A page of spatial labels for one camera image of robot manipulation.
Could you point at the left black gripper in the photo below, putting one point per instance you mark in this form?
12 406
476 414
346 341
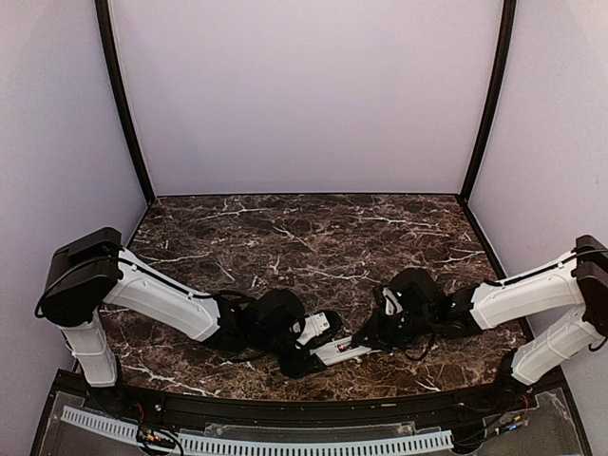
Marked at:
302 366

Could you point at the white slotted cable duct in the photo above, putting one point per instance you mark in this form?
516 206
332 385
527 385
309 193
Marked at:
239 440

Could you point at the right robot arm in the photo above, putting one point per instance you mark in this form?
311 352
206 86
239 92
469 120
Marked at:
412 304

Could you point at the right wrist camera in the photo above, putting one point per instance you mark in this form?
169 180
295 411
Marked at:
386 300

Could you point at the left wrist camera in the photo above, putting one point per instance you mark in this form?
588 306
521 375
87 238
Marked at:
316 329

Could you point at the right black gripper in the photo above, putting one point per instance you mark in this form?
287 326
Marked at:
376 336

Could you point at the right black frame post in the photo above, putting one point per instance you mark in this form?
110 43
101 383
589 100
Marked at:
491 99

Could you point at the black front rail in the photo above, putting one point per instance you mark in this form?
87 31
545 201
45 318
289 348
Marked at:
452 409

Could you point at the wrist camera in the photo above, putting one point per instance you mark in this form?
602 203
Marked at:
316 329
386 300

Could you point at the left black frame post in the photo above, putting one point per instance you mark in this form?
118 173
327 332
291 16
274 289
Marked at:
115 76

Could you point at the white remote control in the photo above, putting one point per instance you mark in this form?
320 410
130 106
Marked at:
330 356

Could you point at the black frame post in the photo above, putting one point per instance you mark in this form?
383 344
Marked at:
115 76
491 99

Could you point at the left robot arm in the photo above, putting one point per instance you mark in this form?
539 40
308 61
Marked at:
97 269

